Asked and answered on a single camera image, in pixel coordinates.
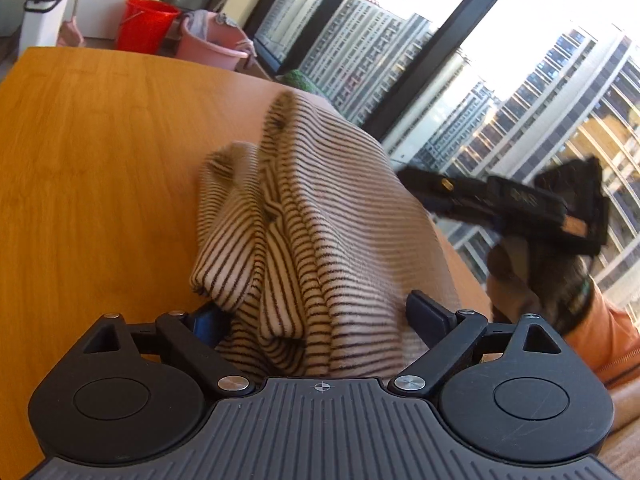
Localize grey cloth in basin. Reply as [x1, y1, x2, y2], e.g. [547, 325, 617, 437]
[187, 9, 219, 42]

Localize green potted plant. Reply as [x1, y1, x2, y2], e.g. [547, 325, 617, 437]
[277, 68, 324, 97]

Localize striped knit garment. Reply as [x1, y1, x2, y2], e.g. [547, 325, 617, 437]
[188, 90, 464, 379]

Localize white bin with black lid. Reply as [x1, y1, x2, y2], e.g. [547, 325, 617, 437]
[18, 0, 74, 54]

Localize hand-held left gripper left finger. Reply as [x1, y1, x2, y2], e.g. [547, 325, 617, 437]
[79, 307, 256, 398]

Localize pink plastic basin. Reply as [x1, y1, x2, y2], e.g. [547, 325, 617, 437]
[174, 10, 256, 72]

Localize person's right hand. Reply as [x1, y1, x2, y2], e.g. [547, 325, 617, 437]
[485, 236, 597, 337]

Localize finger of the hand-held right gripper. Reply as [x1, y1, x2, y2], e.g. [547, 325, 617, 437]
[397, 167, 494, 204]
[424, 197, 504, 229]

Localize apartment buildings outside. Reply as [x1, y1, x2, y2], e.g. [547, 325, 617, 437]
[262, 0, 640, 311]

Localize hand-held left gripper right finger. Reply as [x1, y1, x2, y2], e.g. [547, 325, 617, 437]
[389, 289, 569, 398]

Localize person's right forearm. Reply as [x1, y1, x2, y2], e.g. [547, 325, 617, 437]
[564, 279, 640, 392]

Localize red plastic bucket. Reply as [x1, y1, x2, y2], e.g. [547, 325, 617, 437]
[117, 0, 182, 55]

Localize black window frame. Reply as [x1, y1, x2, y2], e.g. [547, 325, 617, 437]
[252, 0, 532, 147]

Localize pink broom with dustpan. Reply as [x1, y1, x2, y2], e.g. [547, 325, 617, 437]
[55, 0, 86, 48]

